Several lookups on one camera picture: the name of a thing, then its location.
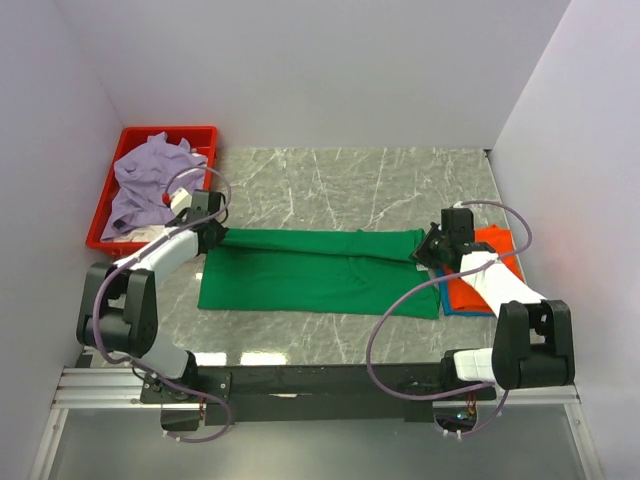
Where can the folded orange t-shirt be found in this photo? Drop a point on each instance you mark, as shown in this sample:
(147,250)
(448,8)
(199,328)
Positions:
(499,239)

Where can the folded blue t-shirt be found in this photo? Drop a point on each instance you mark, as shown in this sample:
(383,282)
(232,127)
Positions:
(460,299)

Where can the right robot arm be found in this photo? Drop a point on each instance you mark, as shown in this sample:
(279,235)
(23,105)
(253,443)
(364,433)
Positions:
(533,343)

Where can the green t-shirt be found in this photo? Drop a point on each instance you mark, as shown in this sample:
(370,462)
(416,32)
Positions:
(345,272)

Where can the black base beam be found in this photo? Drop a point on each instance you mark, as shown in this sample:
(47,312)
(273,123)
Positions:
(327,392)

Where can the red plastic bin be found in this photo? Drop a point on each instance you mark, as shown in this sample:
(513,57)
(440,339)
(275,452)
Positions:
(148,162)

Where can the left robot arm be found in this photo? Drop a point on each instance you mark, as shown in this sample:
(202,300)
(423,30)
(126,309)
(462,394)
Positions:
(119,314)

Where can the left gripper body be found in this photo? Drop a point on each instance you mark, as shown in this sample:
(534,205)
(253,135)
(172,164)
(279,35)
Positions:
(219,235)

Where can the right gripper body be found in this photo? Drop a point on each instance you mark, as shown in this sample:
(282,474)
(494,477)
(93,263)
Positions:
(430,250)

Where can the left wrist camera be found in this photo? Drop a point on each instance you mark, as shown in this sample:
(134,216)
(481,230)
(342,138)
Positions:
(178,200)

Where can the lavender t-shirt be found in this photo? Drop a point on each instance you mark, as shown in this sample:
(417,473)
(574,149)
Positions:
(150,185)

